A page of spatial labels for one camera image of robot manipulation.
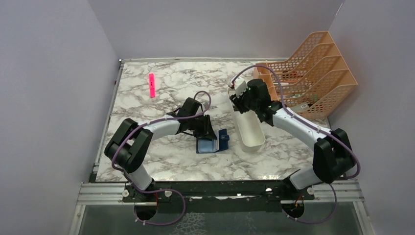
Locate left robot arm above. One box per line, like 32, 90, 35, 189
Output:
104, 97, 217, 201

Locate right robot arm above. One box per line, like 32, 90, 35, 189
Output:
230, 78, 356, 199

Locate orange mesh file organizer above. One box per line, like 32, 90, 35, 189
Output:
253, 31, 358, 119

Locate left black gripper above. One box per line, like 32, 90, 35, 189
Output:
188, 114, 217, 141

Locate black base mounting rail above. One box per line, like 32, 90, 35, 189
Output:
121, 180, 315, 203

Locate white oblong plastic tray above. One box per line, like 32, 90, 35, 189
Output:
228, 98, 266, 153

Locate aluminium frame rail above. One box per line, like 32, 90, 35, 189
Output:
77, 181, 365, 206

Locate pens in organizer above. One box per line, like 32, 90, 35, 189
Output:
282, 81, 319, 108

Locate pink highlighter marker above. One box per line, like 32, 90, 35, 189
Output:
149, 73, 156, 98

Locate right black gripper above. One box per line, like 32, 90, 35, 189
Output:
230, 84, 259, 114

